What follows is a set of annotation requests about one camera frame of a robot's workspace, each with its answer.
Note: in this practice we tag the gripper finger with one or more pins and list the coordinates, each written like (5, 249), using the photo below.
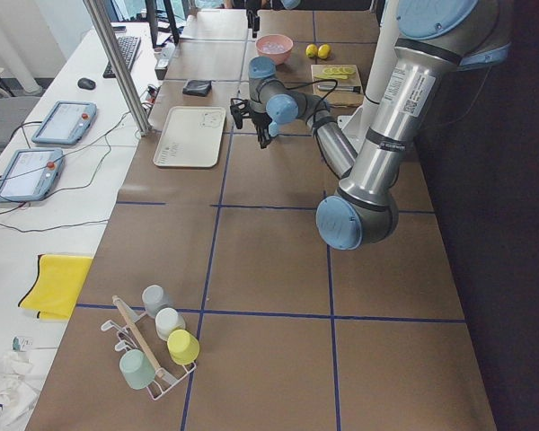
(266, 138)
(261, 139)

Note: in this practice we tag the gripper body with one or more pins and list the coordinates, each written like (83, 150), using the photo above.
(260, 122)

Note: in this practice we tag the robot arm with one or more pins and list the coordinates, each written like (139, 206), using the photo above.
(419, 43)
(290, 4)

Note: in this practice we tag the light blue plastic cup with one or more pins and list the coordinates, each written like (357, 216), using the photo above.
(273, 129)

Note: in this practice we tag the pile of clear ice cubes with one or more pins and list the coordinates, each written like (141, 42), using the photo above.
(272, 47)

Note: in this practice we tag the grey upturned cup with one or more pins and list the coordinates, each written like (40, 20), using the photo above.
(155, 298)

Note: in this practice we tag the white upturned cup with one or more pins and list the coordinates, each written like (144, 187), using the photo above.
(167, 320)

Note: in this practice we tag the yellow upturned cup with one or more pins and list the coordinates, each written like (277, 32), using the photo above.
(183, 347)

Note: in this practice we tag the green upturned cup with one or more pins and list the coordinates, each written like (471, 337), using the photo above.
(136, 369)

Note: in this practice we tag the cream bear serving tray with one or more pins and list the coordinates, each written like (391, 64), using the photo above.
(191, 137)

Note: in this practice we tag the yellow plastic knife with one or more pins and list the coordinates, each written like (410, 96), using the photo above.
(331, 77)

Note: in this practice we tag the folded grey cloth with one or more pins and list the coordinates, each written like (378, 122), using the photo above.
(199, 88)

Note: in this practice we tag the pink bowl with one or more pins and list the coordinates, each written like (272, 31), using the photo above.
(280, 58)

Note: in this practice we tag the lower lemon slice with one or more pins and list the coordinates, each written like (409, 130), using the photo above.
(332, 71)

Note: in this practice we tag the lemon slice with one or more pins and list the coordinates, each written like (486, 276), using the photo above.
(347, 70)
(332, 71)

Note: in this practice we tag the lower whole lemon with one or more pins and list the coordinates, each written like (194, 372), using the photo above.
(312, 51)

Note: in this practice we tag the whole lemon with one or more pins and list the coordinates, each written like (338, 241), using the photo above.
(324, 51)
(312, 51)

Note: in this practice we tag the wooden cutting board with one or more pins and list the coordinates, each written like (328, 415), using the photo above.
(339, 84)

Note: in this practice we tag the upper whole lemon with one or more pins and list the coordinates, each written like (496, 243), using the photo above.
(324, 51)

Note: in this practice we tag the upper lemon slice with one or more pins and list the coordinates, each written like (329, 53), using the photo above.
(347, 70)

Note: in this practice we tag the black keyboard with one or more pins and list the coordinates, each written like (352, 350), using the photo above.
(128, 47)

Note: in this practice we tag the black computer mouse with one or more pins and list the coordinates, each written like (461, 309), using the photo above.
(86, 83)

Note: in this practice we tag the upper teach pendant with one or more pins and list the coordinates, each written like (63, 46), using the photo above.
(66, 123)

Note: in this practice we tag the teach pendant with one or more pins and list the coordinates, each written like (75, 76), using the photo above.
(31, 175)
(66, 123)

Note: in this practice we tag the lower teach pendant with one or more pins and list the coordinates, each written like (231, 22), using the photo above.
(31, 175)

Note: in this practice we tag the yellow cloth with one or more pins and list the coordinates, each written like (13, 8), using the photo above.
(58, 284)

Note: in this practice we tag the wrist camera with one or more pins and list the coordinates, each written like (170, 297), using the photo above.
(240, 110)

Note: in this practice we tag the aluminium frame post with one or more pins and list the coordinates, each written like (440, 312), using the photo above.
(101, 23)

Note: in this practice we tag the wooden rack handle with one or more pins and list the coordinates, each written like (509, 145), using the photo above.
(130, 318)

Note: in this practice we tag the white wire cup rack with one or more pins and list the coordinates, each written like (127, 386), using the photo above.
(174, 373)

